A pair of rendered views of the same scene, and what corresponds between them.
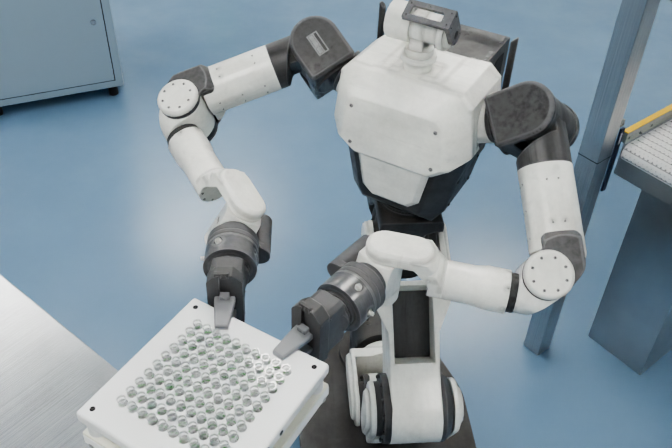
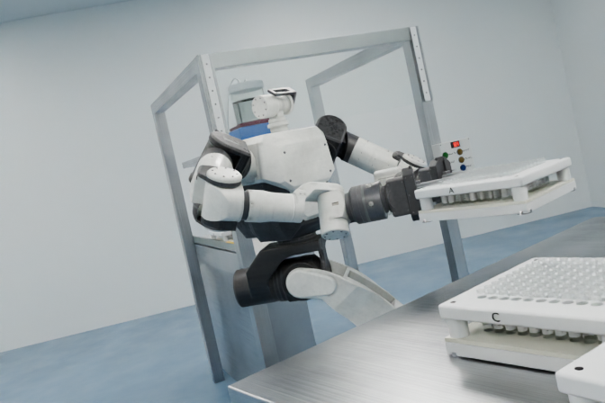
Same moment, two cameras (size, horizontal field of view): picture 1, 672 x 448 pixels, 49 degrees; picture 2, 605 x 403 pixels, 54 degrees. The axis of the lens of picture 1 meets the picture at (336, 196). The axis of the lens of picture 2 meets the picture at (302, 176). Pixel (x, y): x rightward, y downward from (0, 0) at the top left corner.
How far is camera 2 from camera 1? 1.80 m
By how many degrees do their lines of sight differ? 76
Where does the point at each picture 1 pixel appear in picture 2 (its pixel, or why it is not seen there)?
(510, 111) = (329, 129)
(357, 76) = (274, 138)
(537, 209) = (379, 151)
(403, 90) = (296, 133)
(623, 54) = not seen: hidden behind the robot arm
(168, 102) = (228, 175)
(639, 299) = not seen: hidden behind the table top
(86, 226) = not seen: outside the picture
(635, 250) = (279, 333)
